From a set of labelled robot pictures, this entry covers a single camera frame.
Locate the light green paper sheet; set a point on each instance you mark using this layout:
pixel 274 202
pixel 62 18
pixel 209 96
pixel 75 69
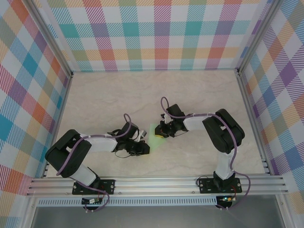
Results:
pixel 154 142

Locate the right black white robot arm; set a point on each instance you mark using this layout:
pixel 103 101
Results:
pixel 194 123

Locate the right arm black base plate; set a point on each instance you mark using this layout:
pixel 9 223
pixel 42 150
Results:
pixel 205 186

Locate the aluminium frame post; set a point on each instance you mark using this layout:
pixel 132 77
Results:
pixel 259 35
pixel 51 38

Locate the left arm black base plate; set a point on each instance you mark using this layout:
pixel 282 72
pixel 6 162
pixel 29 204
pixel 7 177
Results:
pixel 110 186

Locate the long aluminium mounting rail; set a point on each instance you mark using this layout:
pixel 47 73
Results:
pixel 154 186

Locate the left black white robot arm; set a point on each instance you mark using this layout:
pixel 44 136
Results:
pixel 102 145

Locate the aluminium side rail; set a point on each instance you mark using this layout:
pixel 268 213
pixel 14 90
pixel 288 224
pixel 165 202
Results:
pixel 59 121
pixel 250 118

